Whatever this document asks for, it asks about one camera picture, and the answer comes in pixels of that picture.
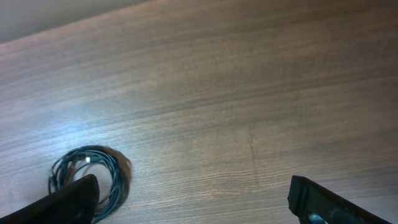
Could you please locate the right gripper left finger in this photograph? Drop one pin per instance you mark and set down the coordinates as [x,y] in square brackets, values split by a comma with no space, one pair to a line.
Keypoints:
[73,204]

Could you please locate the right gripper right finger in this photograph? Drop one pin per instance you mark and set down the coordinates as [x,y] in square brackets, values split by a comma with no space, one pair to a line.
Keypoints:
[312,203]

